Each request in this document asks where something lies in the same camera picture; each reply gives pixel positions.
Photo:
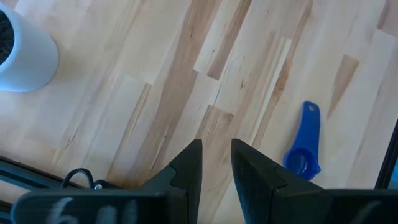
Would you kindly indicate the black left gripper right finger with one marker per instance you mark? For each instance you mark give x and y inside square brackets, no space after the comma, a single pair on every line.
[264,193]

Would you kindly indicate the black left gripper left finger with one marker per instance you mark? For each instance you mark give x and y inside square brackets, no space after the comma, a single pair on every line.
[186,186]

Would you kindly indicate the purple measuring cup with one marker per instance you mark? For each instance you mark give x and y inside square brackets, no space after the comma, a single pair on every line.
[306,140]

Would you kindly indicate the white plant pot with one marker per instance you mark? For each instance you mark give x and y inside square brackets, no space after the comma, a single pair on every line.
[34,59]

